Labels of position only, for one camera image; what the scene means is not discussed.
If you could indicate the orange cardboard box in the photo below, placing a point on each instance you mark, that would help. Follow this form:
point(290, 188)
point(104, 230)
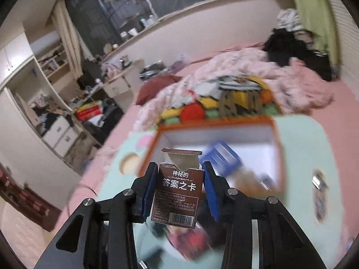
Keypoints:
point(216, 124)

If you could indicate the pink floral quilt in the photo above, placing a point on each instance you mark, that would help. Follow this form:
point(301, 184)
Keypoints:
point(246, 64)

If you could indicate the dark wooden furniture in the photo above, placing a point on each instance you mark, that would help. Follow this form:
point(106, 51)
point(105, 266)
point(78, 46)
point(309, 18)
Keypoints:
point(25, 199)

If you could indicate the red carton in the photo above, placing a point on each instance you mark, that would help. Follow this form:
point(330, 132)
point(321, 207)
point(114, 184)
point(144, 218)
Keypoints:
point(88, 112)

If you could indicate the white drawer cabinet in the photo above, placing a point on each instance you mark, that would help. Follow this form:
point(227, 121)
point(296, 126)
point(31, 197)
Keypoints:
point(59, 134)

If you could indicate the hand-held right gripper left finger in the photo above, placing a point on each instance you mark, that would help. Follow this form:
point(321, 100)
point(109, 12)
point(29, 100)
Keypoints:
point(148, 190)

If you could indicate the white wall shelf unit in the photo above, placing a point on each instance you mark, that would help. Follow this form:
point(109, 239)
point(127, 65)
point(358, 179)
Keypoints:
point(33, 61)

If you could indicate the white nightstand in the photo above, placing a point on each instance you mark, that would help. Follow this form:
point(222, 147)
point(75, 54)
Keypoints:
point(115, 88)

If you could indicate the brown card box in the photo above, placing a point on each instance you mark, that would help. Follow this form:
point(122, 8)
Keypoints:
point(176, 190)

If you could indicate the white cup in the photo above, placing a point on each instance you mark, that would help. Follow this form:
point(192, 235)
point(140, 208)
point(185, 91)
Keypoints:
point(132, 32)
point(124, 36)

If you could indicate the black clothes pile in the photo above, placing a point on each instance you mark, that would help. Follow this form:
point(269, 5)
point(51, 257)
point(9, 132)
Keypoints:
point(294, 50)

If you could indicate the white bottle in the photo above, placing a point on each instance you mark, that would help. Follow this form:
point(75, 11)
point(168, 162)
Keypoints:
point(151, 19)

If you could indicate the dark red pillow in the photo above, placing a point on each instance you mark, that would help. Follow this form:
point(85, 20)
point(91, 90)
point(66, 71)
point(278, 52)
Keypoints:
point(157, 88)

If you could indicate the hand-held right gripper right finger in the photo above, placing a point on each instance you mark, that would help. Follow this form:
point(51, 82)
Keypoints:
point(210, 193)

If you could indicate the silver metal funnel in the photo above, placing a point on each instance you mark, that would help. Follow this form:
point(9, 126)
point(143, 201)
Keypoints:
point(319, 178)

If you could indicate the colourful printed blanket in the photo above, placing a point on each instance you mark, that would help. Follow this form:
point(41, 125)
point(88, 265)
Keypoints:
point(238, 101)

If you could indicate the round beige mirror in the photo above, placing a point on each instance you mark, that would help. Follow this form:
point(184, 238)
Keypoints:
point(107, 48)

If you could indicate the green curtain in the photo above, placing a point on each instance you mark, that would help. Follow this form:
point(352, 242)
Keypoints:
point(314, 11)

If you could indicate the white clothes pile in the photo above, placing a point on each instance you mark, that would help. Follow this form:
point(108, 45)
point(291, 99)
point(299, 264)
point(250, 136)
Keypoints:
point(289, 19)

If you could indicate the mint green cartoon desktop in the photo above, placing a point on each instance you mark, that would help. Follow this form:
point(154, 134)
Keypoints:
point(303, 145)

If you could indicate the black white striped cloth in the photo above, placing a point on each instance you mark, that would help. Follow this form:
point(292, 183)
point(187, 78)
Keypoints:
point(153, 71)

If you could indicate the blue metal tin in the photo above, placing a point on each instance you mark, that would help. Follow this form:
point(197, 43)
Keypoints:
point(221, 157)

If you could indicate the pink bed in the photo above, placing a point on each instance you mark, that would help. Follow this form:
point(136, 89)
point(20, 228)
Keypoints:
point(345, 103)

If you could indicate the white louvered closet doors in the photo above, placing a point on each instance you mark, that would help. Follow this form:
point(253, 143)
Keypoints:
point(345, 33)

